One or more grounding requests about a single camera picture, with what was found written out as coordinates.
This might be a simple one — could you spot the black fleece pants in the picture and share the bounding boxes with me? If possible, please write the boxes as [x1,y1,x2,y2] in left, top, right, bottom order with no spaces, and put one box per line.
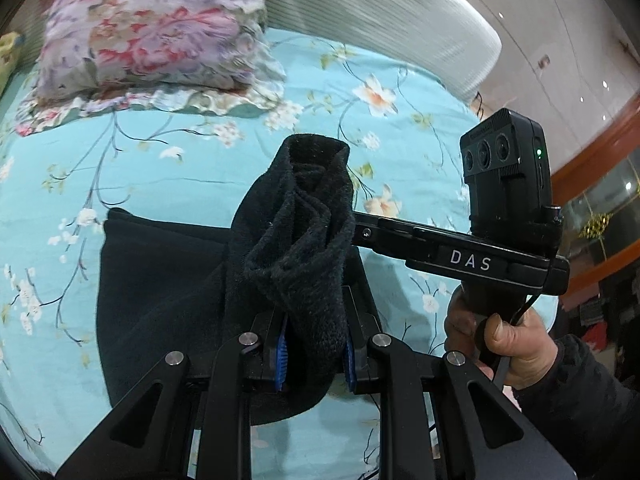
[96,134,356,425]

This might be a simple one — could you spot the person right hand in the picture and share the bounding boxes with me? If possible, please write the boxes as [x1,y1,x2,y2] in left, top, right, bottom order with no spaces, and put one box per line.
[445,286,559,390]

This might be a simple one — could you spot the wooden glass display cabinet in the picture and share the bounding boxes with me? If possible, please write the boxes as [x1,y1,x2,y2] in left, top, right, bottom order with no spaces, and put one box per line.
[552,96,639,389]

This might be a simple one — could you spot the person right black sleeve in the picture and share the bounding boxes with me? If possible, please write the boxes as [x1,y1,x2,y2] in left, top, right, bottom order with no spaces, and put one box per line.
[515,335,639,479]

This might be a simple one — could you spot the light blue floral bedsheet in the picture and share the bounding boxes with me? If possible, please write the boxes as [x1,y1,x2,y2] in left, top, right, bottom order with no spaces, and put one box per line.
[1,29,477,472]

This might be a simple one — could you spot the striped beige headboard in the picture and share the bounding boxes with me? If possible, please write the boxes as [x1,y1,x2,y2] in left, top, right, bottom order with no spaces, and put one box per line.
[16,0,504,106]

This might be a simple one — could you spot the floral purple pink pillow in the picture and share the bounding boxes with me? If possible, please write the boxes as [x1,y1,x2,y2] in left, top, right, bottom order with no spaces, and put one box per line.
[12,0,286,136]

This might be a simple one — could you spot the yellow cartoon bolster pillow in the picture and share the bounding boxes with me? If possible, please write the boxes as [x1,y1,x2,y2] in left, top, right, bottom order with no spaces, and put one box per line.
[0,32,24,94]

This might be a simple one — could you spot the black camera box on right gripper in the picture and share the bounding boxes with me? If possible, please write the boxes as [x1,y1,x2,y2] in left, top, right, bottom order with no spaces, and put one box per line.
[460,108,563,258]

